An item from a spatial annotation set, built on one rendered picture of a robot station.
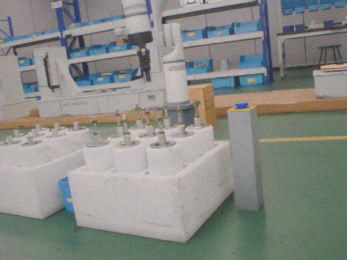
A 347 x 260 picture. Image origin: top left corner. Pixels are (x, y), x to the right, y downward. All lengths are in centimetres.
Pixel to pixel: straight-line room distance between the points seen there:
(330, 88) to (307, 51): 636
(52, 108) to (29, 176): 255
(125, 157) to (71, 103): 265
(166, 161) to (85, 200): 31
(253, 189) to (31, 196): 74
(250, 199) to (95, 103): 255
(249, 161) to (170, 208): 28
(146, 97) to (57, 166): 195
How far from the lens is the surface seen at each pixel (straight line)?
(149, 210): 99
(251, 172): 108
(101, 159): 109
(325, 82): 284
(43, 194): 130
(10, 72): 444
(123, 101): 330
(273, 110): 281
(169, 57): 144
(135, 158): 101
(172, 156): 95
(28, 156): 132
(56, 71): 390
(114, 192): 104
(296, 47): 919
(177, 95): 145
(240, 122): 105
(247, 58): 606
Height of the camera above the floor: 47
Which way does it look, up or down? 10 degrees down
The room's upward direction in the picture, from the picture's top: 7 degrees counter-clockwise
